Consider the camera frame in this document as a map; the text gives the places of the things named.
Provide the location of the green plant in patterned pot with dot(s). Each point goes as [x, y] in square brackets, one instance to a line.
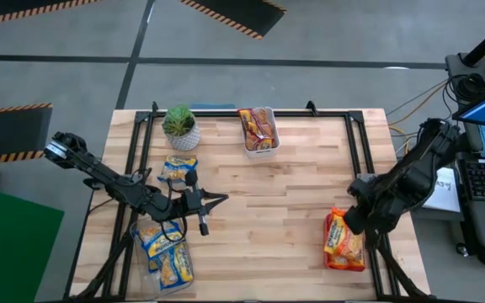
[179, 122]

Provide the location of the white paper sheet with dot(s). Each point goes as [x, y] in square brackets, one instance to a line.
[446, 193]

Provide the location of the black aluminium table frame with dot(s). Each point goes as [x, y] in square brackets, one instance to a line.
[217, 113]

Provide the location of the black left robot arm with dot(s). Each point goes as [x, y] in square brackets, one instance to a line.
[99, 172]

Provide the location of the green board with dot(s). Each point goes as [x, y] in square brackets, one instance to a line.
[11, 252]

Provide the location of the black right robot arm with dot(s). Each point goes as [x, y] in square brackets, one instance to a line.
[419, 177]

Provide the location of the clear plastic bin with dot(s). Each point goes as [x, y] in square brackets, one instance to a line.
[145, 282]

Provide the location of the orange Maruchan ramen pack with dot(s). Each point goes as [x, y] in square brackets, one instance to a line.
[337, 229]
[354, 252]

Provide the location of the white plastic bin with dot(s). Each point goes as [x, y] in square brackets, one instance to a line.
[263, 154]

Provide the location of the blue tape strip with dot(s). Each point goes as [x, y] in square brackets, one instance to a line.
[213, 106]

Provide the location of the blue Maruchan ramen pack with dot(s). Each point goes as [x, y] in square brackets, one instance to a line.
[166, 273]
[177, 168]
[158, 242]
[183, 263]

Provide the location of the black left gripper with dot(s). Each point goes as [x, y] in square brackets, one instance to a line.
[179, 206]

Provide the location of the pink plastic bin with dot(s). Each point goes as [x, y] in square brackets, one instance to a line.
[345, 268]

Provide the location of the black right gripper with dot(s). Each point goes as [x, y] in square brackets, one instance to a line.
[358, 221]

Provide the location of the black hazard-striped floor mat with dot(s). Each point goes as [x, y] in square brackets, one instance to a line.
[6, 130]
[242, 10]
[15, 6]

